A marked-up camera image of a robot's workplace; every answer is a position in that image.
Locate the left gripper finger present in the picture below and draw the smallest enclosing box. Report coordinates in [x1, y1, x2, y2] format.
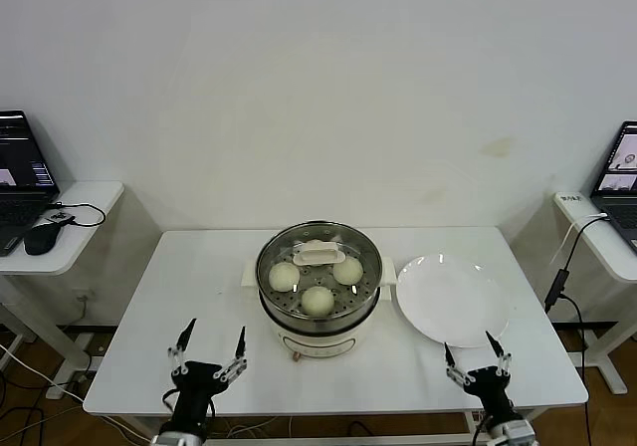
[167, 318, 198, 376]
[213, 326, 249, 380]

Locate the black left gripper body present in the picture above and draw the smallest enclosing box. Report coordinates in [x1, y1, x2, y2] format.
[173, 361, 225, 435]

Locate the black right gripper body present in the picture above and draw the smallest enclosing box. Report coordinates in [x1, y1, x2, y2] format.
[463, 364, 522, 422]

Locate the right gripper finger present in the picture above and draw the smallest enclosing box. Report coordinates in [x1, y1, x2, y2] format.
[445, 343, 474, 383]
[486, 331, 513, 377]

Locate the round glass pot lid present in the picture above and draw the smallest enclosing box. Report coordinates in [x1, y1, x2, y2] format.
[256, 221, 383, 314]

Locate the perforated steel steamer basket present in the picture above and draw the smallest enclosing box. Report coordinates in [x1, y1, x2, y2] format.
[240, 220, 398, 329]

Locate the round white plate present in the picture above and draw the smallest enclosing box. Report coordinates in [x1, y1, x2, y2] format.
[396, 253, 512, 348]

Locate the white electric cooker pot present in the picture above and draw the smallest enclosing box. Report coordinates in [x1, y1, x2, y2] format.
[256, 286, 392, 364]

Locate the white work table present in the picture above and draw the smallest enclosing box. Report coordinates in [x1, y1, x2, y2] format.
[83, 225, 588, 446]

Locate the white side table with label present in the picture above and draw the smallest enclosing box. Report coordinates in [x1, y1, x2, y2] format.
[554, 190, 637, 395]

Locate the white side table with mouse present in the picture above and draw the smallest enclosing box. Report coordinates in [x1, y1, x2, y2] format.
[0, 180, 125, 400]

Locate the black computer mouse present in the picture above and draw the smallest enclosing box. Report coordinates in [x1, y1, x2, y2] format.
[24, 224, 64, 257]

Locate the grey laptop with pink windows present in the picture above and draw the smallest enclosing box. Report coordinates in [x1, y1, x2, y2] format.
[590, 120, 637, 256]

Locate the black laptop with dark screen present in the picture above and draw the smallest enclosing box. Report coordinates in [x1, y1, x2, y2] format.
[0, 111, 61, 257]

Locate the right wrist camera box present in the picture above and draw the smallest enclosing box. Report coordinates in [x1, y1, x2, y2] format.
[485, 413, 536, 446]

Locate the black cable with adapter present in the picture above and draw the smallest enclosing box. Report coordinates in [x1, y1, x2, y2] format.
[544, 214, 611, 446]

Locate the white loose cable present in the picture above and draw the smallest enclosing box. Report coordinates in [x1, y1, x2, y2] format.
[550, 211, 607, 267]

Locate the thin black hub cable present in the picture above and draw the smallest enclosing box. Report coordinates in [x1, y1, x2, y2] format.
[53, 199, 107, 228]

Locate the white floor cable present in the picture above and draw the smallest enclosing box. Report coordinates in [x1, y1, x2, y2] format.
[0, 343, 84, 402]

